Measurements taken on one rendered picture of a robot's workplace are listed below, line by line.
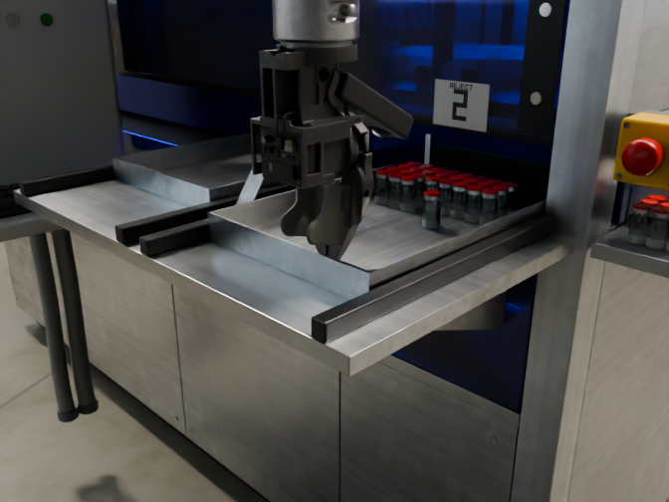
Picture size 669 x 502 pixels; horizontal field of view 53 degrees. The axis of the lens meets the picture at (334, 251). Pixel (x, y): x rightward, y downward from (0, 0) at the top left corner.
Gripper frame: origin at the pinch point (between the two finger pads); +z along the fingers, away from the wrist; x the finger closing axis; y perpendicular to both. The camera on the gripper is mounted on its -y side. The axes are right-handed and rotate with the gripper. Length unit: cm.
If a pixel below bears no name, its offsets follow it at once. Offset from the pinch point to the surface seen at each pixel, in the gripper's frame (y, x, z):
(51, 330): -7, -99, 49
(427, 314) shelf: -1.3, 10.9, 3.7
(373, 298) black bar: 2.9, 7.8, 1.7
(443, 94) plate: -30.5, -9.6, -11.3
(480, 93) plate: -30.5, -3.9, -12.0
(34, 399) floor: -14, -143, 92
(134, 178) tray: -4.7, -47.4, 2.5
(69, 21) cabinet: -16, -88, -19
